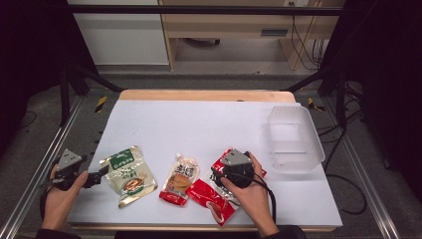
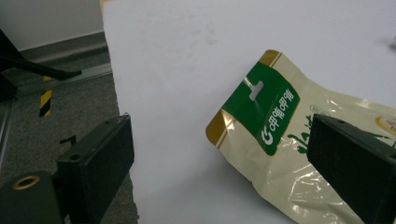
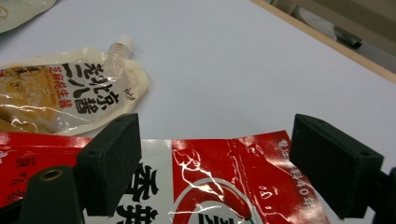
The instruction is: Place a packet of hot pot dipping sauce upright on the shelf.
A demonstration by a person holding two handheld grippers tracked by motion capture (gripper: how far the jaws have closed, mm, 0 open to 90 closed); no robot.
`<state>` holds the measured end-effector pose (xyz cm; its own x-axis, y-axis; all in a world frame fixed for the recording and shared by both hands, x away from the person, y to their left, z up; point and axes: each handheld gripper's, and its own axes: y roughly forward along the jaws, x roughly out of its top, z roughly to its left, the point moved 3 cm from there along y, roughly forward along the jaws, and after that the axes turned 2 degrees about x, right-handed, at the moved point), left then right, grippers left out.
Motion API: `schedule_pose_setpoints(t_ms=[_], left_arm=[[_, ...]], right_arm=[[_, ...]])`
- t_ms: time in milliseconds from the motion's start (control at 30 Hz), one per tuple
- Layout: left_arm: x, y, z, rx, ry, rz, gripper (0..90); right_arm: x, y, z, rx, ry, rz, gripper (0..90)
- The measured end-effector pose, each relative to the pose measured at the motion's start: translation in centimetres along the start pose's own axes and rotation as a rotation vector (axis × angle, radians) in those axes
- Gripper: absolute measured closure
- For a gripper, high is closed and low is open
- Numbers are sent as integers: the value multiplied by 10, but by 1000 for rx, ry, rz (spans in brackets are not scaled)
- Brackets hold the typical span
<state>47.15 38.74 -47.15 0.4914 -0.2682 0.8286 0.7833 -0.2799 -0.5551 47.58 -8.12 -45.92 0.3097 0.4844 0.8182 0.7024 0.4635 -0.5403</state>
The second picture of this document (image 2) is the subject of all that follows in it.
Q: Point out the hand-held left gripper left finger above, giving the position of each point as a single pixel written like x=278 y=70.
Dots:
x=93 y=168

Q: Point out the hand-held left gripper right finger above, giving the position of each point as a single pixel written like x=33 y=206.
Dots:
x=358 y=161

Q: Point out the cream and green snack packet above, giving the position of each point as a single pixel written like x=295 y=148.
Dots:
x=264 y=102

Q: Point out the yellow black striped tape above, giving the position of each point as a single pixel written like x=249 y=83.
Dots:
x=45 y=99

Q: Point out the black stand leg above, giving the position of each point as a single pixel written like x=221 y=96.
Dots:
x=37 y=67

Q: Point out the white table sheet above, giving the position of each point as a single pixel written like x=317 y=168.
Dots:
x=186 y=62

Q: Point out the metal floor rail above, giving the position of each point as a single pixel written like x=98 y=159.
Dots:
x=68 y=79

